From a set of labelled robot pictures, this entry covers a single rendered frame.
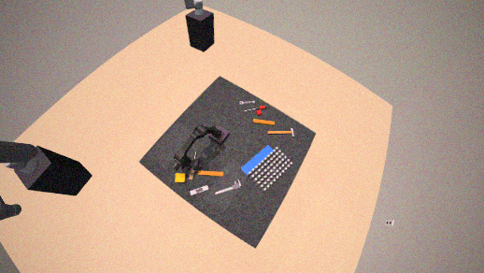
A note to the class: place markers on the blue flat strip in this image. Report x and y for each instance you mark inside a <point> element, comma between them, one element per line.
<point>256,160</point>

